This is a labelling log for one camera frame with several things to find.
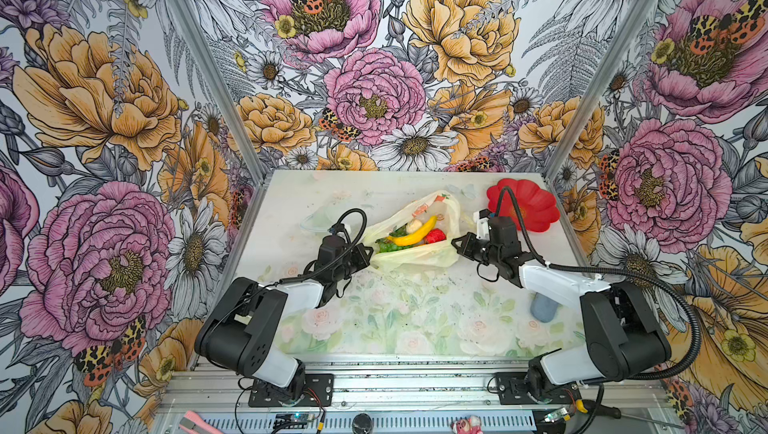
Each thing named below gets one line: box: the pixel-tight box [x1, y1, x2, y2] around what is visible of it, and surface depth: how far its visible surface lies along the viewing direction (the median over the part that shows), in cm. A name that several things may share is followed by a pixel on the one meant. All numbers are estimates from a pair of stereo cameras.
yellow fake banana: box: [387, 215, 437, 246], surface depth 99 cm
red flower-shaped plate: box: [487, 178, 561, 233], surface depth 116 cm
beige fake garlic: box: [406, 219, 422, 233], surface depth 101 cm
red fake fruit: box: [424, 228, 447, 244], surface depth 99 cm
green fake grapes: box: [375, 237, 413, 253], surface depth 99 cm
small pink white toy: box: [452, 414, 483, 434], surface depth 69 cm
